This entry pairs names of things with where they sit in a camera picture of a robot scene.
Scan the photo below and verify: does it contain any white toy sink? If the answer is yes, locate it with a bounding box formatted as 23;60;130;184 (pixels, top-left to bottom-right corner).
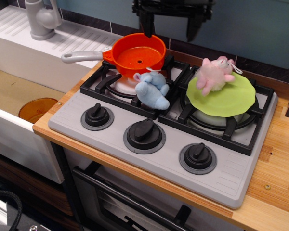
0;6;119;184

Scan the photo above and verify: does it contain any orange pot grey handle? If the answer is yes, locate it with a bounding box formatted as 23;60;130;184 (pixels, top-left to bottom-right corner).
61;33;166;78

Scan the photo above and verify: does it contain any grey toy faucet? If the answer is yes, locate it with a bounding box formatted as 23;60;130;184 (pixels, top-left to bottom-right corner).
25;0;63;40

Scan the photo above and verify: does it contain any black braided cable lower left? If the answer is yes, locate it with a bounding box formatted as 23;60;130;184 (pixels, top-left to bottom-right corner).
0;190;24;231

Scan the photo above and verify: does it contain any black right stove knob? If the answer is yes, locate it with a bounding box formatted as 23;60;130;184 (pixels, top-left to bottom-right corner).
179;143;217;175

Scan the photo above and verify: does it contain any grey toy stove top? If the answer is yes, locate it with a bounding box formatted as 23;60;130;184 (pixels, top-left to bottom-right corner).
47;59;279;209

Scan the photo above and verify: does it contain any pink plush toy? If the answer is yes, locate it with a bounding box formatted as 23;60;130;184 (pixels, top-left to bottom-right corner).
196;56;243;96

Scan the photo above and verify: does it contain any black right burner grate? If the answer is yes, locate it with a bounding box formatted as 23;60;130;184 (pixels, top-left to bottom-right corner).
158;66;276;155

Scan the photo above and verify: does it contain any black middle stove knob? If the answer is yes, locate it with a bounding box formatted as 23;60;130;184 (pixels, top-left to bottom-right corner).
123;118;166;154

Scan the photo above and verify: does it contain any black left burner grate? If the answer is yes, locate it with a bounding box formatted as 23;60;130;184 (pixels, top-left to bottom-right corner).
80;55;190;119

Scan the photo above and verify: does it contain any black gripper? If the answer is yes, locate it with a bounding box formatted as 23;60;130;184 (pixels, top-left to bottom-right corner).
132;0;214;42

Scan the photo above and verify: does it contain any black stove knob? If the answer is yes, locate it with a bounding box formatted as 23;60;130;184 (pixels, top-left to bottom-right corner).
80;103;115;131
123;118;166;154
179;143;217;175

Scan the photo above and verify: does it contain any blue plush toy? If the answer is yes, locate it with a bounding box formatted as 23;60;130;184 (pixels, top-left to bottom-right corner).
133;71;170;110

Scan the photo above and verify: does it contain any green round cloth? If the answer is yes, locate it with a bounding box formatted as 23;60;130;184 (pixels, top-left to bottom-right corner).
186;72;256;117

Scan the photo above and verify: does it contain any toy oven door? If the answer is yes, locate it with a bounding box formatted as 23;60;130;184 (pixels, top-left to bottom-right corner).
64;149;241;231

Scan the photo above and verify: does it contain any black left stove knob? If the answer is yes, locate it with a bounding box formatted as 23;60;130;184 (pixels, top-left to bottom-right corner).
80;103;115;131

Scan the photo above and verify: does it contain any black burner grate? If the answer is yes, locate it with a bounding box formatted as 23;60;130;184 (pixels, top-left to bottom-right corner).
158;66;276;155
80;55;190;119

